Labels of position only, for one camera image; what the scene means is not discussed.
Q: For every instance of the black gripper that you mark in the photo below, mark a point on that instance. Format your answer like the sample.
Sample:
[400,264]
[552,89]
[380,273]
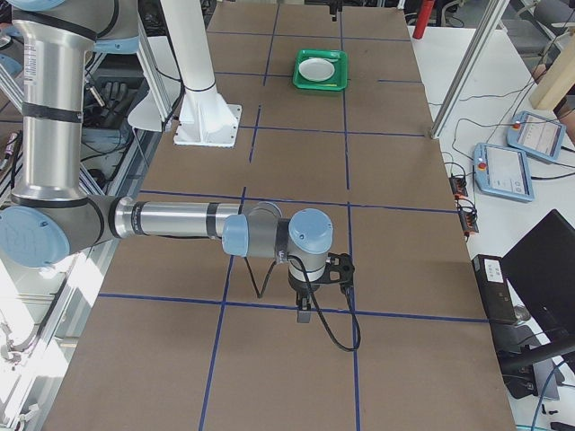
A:
[332,7]
[299,285]

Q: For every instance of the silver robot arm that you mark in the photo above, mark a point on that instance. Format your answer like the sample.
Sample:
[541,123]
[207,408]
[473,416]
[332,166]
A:
[51,217]

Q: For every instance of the white round plate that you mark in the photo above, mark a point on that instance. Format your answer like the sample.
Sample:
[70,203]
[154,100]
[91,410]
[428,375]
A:
[316,69]

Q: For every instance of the green plastic tray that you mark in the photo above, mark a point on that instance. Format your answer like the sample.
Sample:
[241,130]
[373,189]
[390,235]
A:
[337,83]

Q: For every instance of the red cylinder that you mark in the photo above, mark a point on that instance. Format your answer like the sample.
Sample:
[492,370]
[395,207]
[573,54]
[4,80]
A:
[426,9]

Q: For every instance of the orange black connector strip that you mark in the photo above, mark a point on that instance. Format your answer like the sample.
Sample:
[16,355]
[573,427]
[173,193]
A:
[465,207]

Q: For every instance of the black box device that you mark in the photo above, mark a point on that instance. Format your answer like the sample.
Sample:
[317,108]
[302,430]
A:
[494,289]

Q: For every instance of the white paper sheet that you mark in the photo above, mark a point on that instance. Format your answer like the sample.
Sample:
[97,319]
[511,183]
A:
[146,116]

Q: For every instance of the far blue teach pendant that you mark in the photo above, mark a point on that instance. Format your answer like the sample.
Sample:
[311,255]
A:
[538,137]

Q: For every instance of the blue teach pendant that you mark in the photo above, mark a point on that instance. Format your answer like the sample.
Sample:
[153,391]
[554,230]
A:
[538,137]
[502,172]

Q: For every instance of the near blue teach pendant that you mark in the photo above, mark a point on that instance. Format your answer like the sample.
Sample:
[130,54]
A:
[502,172]

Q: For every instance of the black monitor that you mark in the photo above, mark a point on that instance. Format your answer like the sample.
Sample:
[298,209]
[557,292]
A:
[540,268]

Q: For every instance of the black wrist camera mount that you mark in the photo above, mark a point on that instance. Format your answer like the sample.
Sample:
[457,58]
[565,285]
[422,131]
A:
[339,269]

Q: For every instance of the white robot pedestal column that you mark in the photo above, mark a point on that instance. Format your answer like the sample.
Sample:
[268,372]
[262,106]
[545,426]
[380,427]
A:
[205,119]

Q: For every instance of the aluminium frame post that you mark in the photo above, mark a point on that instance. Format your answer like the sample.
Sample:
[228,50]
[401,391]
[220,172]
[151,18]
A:
[479,41]

